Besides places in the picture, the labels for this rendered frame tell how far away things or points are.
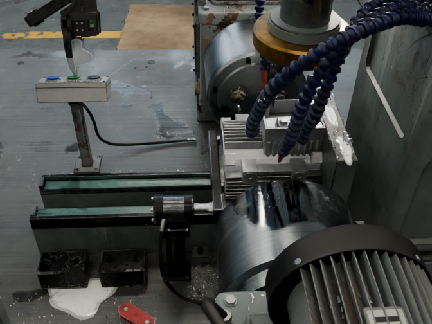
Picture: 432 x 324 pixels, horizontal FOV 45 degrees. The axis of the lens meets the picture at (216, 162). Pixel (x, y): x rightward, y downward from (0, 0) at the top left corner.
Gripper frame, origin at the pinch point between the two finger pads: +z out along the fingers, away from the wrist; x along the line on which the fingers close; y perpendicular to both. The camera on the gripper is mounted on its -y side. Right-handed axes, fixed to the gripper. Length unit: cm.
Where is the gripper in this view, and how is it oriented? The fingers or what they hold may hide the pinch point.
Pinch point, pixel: (72, 70)
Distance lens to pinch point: 136.2
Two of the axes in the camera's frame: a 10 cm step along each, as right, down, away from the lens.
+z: 0.0, 9.4, 3.4
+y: 10.0, -0.2, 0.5
